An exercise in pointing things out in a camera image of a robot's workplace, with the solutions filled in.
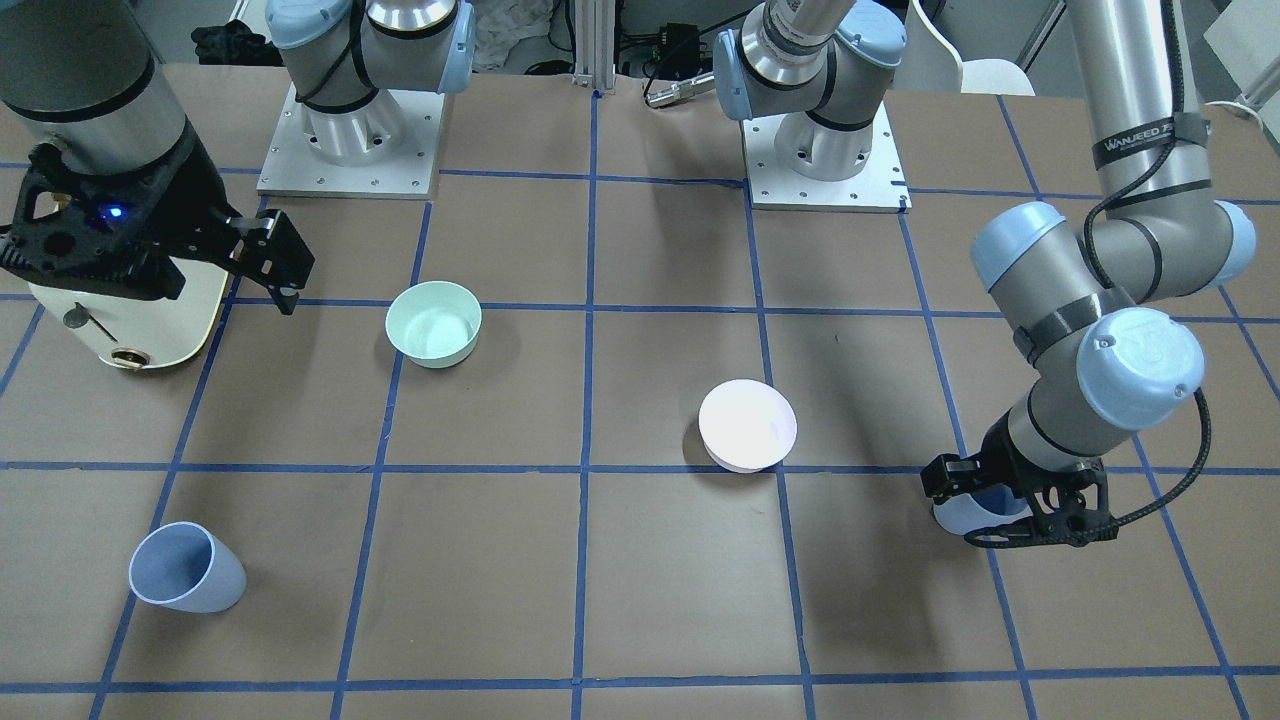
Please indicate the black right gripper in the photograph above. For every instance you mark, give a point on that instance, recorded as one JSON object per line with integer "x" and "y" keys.
{"x": 197, "y": 203}

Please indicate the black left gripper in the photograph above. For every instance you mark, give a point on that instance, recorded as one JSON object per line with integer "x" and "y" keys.
{"x": 1000, "y": 458}

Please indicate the blue plastic cup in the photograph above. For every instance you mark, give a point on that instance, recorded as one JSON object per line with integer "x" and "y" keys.
{"x": 991, "y": 507}
{"x": 184, "y": 567}

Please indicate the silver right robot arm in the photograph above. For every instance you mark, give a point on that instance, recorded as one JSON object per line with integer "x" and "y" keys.
{"x": 82, "y": 72}

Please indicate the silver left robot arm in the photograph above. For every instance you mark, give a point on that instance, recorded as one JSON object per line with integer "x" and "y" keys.
{"x": 1080, "y": 302}

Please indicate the cream white toaster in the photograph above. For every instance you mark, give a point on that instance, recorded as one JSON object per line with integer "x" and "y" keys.
{"x": 137, "y": 334}

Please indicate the mint green bowl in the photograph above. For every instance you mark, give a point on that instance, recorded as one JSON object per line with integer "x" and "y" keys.
{"x": 434, "y": 324}

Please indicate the black cloth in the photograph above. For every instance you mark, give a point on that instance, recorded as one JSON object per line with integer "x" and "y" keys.
{"x": 234, "y": 45}

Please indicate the pink bowl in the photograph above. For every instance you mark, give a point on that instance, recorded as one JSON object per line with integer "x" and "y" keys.
{"x": 746, "y": 426}

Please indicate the silver metal cylinder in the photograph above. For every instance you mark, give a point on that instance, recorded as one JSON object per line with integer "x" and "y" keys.
{"x": 680, "y": 91}

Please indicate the white chair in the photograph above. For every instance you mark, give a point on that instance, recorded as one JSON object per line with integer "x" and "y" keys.
{"x": 931, "y": 64}

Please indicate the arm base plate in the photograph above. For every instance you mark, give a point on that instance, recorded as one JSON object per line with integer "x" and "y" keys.
{"x": 796, "y": 165}
{"x": 386, "y": 150}

